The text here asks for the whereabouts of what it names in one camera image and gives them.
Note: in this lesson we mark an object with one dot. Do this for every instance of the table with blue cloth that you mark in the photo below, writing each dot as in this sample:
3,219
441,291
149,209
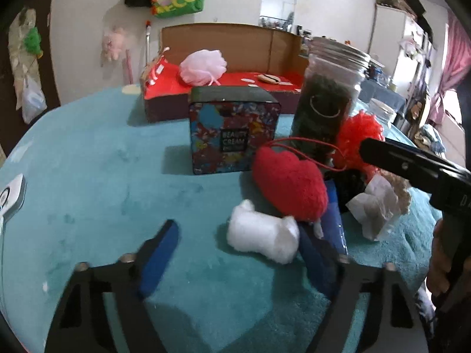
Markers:
379,92

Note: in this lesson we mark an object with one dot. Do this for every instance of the colourful printed tin box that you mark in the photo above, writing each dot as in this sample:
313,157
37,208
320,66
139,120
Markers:
228,132

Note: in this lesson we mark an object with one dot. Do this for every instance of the blue packet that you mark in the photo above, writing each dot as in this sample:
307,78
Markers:
336,224

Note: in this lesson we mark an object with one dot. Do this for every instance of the white plastic bag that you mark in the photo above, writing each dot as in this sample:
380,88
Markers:
33,101

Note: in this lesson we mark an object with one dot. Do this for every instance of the green plush toy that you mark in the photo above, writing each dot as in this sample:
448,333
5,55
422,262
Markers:
33,40

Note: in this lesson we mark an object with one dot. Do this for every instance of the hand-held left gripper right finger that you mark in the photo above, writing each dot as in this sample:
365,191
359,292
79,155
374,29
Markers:
316,261

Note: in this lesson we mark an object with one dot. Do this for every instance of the wall mirror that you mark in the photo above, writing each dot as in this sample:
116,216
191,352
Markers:
278,3

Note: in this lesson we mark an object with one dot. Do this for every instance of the white wardrobe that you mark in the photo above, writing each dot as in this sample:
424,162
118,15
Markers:
386,36

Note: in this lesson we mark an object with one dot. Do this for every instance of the dark wooden door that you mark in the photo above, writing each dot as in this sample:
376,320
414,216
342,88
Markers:
51,62

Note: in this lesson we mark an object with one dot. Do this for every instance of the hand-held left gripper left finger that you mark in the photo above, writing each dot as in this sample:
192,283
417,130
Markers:
162,253

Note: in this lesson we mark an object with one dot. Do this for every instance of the person's right hand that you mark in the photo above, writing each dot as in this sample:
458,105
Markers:
439,261

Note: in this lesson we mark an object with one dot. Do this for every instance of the cream crochet piece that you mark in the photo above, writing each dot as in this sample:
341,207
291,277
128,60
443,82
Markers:
401,191

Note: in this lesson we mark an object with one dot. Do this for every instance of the cardboard box with red lining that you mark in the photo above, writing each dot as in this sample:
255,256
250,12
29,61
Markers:
165,86

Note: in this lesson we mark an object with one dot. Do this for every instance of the brown oval pad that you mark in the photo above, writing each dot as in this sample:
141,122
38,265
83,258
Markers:
268,78

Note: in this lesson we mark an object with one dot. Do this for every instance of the white device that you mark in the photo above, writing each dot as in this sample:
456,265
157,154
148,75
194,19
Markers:
11,195

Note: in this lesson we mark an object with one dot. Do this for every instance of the patterned bag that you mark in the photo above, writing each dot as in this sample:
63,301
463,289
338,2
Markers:
393,0

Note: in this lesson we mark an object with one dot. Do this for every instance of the glass jar with metal lid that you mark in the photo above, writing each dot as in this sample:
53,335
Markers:
323,106

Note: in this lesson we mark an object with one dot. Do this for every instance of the small jar with white lid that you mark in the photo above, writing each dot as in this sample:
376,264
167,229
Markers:
382,108

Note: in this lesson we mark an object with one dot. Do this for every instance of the black fuzzy ball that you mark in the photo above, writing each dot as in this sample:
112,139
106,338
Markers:
349,189

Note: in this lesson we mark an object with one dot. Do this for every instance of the pink curtain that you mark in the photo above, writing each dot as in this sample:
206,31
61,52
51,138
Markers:
452,55

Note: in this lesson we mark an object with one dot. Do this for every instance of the pale pink plush toy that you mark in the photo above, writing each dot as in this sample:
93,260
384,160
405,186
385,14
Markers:
114,44

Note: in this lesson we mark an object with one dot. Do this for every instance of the red mesh bath pouf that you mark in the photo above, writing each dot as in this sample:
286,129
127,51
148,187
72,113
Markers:
358,128

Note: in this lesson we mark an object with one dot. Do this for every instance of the pink stick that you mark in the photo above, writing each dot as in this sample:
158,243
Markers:
129,68

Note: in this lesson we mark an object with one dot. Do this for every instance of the pale pink bath pouf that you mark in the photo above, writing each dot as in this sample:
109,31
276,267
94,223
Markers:
202,66

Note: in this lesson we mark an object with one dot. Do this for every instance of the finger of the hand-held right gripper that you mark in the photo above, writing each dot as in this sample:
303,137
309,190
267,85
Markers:
397,160

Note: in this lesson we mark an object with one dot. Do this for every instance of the hanging door organizer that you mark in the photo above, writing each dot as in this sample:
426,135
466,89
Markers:
16,44

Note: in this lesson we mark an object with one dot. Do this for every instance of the red plush heart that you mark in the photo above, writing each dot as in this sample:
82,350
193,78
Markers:
290,180

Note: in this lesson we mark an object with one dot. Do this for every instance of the crumpled white tissue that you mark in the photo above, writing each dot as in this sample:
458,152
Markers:
375,206

